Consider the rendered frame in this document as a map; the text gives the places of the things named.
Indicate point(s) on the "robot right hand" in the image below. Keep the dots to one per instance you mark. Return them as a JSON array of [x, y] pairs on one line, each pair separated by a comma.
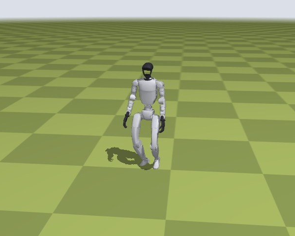
[[125, 119]]

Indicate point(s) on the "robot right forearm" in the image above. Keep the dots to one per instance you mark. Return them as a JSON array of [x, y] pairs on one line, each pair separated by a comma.
[[130, 106]]

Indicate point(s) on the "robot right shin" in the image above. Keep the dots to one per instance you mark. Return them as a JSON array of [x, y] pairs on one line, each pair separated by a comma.
[[140, 152]]

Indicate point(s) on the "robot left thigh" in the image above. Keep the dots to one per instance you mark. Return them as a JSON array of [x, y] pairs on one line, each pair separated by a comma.
[[155, 125]]

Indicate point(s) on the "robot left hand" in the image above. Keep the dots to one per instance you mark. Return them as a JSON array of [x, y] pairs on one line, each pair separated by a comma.
[[162, 124]]

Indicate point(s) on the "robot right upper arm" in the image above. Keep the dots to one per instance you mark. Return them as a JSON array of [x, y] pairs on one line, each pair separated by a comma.
[[134, 89]]

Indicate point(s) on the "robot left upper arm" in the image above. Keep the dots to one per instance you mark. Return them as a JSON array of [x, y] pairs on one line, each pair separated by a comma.
[[161, 90]]

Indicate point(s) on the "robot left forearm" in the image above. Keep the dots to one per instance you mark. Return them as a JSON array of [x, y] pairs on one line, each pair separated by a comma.
[[162, 109]]

